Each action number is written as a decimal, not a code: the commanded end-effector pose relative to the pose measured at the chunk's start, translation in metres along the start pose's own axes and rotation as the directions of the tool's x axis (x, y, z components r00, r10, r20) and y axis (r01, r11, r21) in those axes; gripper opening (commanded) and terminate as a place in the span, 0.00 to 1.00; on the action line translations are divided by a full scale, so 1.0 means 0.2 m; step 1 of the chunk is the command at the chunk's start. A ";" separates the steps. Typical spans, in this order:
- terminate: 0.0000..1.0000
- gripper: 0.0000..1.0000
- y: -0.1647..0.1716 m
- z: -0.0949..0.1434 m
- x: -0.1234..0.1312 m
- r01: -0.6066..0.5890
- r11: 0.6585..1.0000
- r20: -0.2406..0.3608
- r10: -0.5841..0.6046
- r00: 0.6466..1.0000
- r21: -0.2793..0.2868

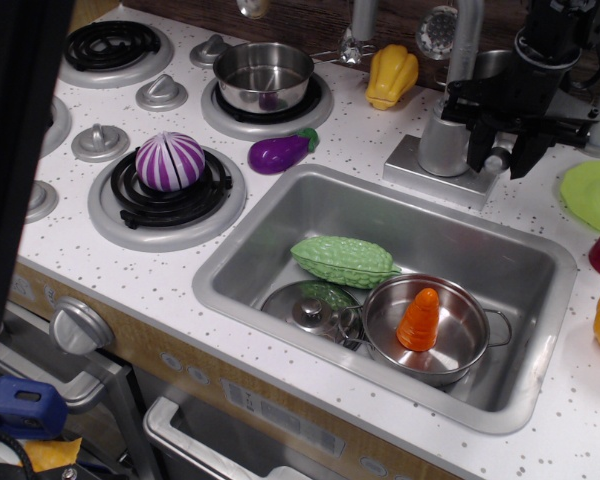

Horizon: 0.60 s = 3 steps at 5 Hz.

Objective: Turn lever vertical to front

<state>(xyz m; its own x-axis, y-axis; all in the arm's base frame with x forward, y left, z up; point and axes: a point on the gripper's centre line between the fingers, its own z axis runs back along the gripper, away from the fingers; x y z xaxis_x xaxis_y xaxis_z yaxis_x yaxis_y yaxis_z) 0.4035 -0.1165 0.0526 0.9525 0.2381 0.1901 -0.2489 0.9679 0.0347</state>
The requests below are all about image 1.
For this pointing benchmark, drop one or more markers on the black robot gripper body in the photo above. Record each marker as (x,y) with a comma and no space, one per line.
(537,97)

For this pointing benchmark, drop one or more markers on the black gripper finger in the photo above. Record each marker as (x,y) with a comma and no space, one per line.
(528,149)
(481,141)

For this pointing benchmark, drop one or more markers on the silver faucet lever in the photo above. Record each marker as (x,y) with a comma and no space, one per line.
(498,160)

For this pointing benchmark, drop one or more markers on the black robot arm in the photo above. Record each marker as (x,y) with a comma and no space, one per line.
(555,29)

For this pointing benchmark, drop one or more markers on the steel cup behind faucet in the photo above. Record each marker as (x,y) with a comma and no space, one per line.
(492,66)

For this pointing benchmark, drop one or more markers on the silver toy faucet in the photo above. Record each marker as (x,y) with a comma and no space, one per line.
(436,163)

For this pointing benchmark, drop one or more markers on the green plastic plate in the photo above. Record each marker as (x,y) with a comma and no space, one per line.
(580,191)

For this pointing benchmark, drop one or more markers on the hanging steel skimmer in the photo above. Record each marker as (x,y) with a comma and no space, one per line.
(436,31)

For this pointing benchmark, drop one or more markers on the yellow bell pepper toy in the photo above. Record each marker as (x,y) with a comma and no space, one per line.
(394,71)

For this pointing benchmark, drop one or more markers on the hanging clear utensil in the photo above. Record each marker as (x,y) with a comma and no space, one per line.
(352,51)

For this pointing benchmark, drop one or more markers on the back right stove burner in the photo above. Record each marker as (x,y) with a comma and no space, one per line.
(311,112)

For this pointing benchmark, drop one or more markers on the stove burner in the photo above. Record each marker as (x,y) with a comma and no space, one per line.
(58,128)
(112,54)
(311,112)
(132,215)

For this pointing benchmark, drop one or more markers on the green bitter melon toy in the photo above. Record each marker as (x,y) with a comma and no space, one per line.
(345,261)

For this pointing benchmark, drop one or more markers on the steel pot in sink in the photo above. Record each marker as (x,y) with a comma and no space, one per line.
(466,329)

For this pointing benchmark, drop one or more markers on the orange carrot toy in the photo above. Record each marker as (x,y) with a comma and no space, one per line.
(418,328)

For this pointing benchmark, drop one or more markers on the purple eggplant toy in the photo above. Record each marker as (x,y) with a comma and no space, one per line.
(276,155)

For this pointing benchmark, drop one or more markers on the steel pot on burner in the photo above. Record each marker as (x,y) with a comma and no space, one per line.
(263,78)

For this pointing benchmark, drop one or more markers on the steel pot lid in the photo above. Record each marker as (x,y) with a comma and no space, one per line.
(319,308)

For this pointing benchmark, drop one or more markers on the silver toy sink basin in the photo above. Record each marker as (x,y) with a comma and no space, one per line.
(526,277)

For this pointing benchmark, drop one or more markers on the hanging steel spoon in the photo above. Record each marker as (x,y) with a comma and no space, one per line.
(253,9)

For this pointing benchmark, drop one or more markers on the silver stove knob back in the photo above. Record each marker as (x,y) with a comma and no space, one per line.
(205,53)

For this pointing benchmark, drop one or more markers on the silver stove knob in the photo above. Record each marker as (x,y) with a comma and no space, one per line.
(42,202)
(205,53)
(100,143)
(162,94)

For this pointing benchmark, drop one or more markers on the purple white onion toy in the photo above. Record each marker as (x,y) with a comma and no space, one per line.
(170,162)

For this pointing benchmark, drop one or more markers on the silver stove knob middle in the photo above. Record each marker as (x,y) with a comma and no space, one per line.
(162,94)

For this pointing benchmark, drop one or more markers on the front right stove burner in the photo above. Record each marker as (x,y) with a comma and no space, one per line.
(132,215)

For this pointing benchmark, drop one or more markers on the silver stove knob lower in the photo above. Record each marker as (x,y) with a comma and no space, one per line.
(100,143)

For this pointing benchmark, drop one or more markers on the back left stove burner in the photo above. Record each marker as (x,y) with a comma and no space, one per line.
(112,54)

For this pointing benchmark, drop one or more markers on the silver oven door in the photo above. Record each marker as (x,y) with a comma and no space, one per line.
(198,441)

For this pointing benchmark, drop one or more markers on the front left stove burner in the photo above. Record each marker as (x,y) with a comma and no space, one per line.
(58,128)

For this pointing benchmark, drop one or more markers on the silver stove knob front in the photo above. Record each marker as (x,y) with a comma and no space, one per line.
(42,202)

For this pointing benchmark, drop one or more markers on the silver oven dial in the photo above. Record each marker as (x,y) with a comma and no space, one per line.
(77,329)

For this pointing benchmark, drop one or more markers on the black foreground pole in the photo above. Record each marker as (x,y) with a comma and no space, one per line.
(32,35)

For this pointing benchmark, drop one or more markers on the blue clamp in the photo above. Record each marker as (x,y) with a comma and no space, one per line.
(31,409)

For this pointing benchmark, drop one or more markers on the yellow cloth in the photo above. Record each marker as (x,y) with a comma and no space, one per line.
(50,454)

